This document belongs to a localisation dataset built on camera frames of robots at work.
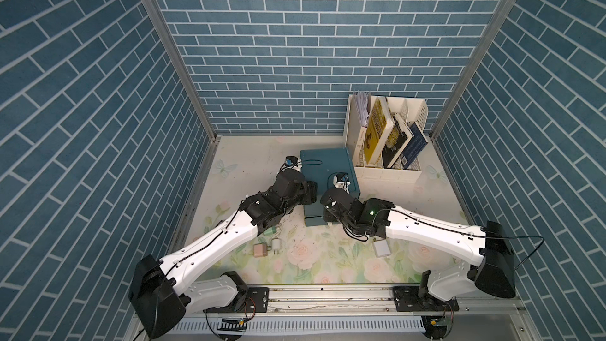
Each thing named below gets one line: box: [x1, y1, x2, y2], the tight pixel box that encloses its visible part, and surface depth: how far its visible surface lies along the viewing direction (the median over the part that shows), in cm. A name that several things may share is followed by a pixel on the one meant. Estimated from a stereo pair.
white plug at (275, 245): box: [271, 237, 281, 255], surface depth 85 cm
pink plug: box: [253, 242, 272, 258], surface depth 84 cm
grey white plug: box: [373, 239, 391, 258], surface depth 85 cm
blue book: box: [400, 121, 429, 169], surface depth 103 cm
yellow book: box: [363, 96, 396, 165], surface depth 98 cm
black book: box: [381, 112, 414, 169], surface depth 101 cm
